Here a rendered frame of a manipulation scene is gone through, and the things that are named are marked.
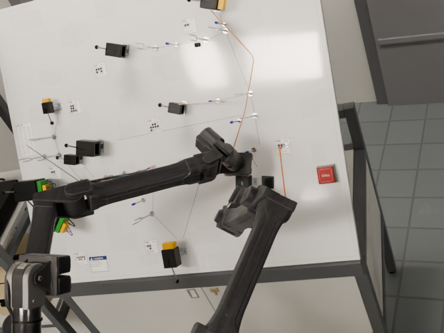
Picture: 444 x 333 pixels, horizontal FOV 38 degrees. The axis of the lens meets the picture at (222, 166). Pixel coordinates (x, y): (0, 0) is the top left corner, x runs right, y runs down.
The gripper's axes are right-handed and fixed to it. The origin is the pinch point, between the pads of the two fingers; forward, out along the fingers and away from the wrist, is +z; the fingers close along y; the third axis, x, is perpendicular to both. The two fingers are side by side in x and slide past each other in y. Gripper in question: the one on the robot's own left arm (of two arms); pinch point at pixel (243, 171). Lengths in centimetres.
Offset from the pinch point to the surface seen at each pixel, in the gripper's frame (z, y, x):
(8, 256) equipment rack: 10, 88, 31
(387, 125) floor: 173, -28, -78
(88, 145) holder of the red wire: -7, 52, -6
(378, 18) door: 129, -25, -123
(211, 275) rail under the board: 20.7, 14.0, 30.7
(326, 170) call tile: 3.2, -25.5, -1.6
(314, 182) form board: 8.1, -20.9, 1.0
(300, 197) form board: 10.1, -16.5, 5.5
